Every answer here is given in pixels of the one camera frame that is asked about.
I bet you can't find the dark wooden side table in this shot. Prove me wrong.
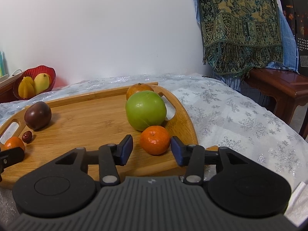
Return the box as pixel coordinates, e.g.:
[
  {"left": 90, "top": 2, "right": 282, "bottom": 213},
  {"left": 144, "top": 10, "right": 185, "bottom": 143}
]
[{"left": 242, "top": 67, "right": 308, "bottom": 140}]

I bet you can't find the brown wooden cabinet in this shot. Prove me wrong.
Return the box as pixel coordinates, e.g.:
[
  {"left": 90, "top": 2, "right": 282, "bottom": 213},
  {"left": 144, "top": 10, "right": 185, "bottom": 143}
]
[{"left": 0, "top": 76, "right": 22, "bottom": 104}]

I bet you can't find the green apple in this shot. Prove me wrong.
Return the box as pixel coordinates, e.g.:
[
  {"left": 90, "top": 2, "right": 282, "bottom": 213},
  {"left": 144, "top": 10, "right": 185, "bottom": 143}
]
[{"left": 125, "top": 91, "right": 167, "bottom": 131}]

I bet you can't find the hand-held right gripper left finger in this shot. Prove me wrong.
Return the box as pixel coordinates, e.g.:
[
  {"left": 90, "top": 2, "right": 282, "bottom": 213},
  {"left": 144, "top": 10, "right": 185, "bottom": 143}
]
[{"left": 48, "top": 135, "right": 133, "bottom": 187}]

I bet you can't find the yellow starfruit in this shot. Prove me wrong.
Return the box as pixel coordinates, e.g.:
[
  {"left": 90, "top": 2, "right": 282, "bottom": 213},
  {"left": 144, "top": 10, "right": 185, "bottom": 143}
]
[{"left": 18, "top": 76, "right": 35, "bottom": 98}]

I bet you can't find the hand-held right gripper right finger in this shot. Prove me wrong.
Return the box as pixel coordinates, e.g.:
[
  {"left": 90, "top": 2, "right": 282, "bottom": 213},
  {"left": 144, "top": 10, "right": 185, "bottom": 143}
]
[{"left": 171, "top": 136, "right": 259, "bottom": 186}]

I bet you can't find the dark purple round fruit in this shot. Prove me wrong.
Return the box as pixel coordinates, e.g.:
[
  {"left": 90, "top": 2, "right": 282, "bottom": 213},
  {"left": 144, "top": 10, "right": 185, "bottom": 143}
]
[{"left": 24, "top": 101, "right": 52, "bottom": 131}]

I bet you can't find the yellow mango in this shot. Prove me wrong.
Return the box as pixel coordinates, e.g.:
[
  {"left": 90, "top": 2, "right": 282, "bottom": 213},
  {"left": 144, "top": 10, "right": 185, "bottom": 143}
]
[{"left": 33, "top": 73, "right": 52, "bottom": 94}]

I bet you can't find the white towel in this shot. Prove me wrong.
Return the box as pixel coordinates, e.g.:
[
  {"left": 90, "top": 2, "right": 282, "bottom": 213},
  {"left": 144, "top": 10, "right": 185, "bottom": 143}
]
[{"left": 284, "top": 182, "right": 308, "bottom": 228}]

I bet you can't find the wooden tray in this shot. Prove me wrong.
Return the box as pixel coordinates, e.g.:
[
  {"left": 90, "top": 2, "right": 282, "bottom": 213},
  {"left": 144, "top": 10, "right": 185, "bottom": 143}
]
[{"left": 0, "top": 82, "right": 218, "bottom": 190}]

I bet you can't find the red date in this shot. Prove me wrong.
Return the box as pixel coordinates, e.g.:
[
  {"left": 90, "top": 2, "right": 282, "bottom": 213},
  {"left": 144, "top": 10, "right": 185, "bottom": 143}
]
[{"left": 22, "top": 131, "right": 33, "bottom": 144}]

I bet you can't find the red fruit bowl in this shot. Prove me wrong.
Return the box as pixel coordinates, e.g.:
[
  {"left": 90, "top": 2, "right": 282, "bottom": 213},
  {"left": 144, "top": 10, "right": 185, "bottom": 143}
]
[{"left": 13, "top": 65, "right": 56, "bottom": 101}]

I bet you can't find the small tangerine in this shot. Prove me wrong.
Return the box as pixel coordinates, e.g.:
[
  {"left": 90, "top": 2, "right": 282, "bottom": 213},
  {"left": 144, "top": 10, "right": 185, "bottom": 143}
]
[{"left": 140, "top": 126, "right": 171, "bottom": 156}]

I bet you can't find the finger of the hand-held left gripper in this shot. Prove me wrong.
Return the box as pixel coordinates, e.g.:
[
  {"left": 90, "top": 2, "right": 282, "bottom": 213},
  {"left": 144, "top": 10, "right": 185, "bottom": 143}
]
[{"left": 0, "top": 147, "right": 25, "bottom": 170}]

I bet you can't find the white snowflake tablecloth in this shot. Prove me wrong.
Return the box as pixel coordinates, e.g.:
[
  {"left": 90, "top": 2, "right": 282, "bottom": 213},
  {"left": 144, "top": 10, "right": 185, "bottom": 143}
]
[{"left": 0, "top": 73, "right": 308, "bottom": 222}]

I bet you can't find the large yellowish orange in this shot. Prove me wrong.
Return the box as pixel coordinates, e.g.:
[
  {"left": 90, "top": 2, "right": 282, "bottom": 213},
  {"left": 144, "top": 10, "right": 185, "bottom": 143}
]
[{"left": 126, "top": 82, "right": 154, "bottom": 101}]

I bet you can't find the green patterned fringed shawl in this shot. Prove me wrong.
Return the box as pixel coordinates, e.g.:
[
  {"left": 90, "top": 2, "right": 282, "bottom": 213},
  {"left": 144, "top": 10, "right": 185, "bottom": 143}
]
[{"left": 194, "top": 0, "right": 283, "bottom": 76}]

